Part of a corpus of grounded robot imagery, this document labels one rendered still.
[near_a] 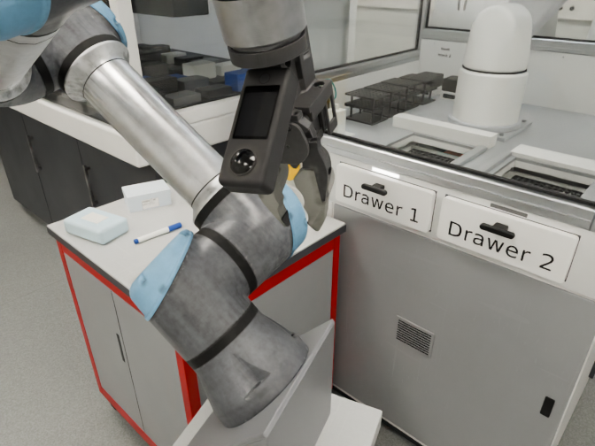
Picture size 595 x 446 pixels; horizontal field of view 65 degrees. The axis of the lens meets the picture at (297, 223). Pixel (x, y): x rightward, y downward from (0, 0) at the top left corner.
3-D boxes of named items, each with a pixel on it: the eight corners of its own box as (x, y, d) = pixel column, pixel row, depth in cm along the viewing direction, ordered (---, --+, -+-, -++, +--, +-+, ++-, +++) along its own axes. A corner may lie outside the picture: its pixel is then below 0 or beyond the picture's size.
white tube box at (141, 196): (129, 213, 139) (127, 197, 137) (124, 202, 146) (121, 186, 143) (172, 204, 144) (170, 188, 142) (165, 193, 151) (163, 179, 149)
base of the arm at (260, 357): (273, 412, 54) (216, 349, 53) (205, 438, 63) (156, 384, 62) (323, 330, 66) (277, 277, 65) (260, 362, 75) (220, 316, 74)
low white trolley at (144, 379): (208, 531, 133) (174, 324, 96) (100, 409, 170) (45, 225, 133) (336, 406, 171) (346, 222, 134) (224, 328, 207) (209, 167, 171)
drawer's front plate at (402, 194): (427, 234, 117) (433, 194, 112) (335, 199, 134) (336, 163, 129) (429, 231, 118) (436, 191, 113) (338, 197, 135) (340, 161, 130)
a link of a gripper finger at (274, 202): (304, 201, 58) (300, 137, 52) (284, 233, 54) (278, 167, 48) (281, 196, 59) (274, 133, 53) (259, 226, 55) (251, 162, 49)
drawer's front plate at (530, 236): (562, 284, 98) (577, 239, 93) (436, 237, 116) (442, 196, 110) (565, 280, 100) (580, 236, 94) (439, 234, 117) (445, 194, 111)
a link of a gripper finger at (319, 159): (342, 193, 49) (318, 118, 44) (336, 202, 48) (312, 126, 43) (302, 194, 51) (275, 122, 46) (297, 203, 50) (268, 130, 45)
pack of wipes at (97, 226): (130, 230, 130) (127, 216, 128) (103, 246, 123) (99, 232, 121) (93, 219, 136) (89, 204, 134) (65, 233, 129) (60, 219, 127)
